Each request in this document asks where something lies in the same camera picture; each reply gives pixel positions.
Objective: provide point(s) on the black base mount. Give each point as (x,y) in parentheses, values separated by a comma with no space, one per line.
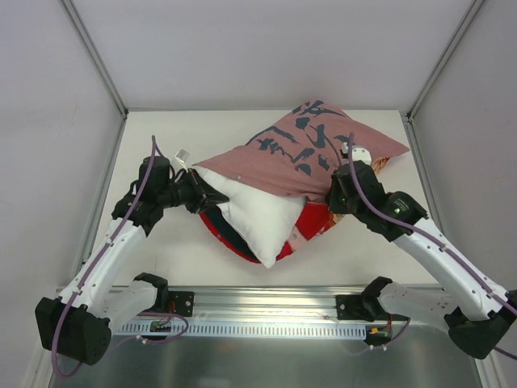
(368,309)
(172,302)

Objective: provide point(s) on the white pillow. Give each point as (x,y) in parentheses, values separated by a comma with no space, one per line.
(252,223)

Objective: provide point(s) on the aluminium mounting rail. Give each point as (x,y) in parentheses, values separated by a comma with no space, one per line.
(282,303)

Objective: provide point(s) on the pink red patterned pillowcase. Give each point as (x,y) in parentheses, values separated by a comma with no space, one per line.
(297,155)

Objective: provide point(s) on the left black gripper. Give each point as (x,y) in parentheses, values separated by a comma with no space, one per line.
(198,196)

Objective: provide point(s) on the right aluminium frame post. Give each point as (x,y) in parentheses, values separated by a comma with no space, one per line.
(449,50)

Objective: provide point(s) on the aluminium frame post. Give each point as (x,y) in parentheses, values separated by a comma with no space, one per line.
(80,28)
(449,50)

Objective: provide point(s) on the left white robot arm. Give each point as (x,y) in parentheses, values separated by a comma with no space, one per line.
(132,220)

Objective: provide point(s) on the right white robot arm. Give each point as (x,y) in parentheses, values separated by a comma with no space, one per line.
(474,311)

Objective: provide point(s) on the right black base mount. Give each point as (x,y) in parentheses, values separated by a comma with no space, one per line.
(368,309)

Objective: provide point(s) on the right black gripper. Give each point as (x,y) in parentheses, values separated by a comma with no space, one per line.
(337,191)

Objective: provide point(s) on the left aluminium frame post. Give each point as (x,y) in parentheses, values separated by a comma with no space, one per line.
(80,28)

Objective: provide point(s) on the white slotted cable duct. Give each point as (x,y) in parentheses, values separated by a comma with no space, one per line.
(328,331)

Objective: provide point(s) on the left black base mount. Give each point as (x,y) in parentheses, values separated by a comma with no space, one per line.
(172,302)

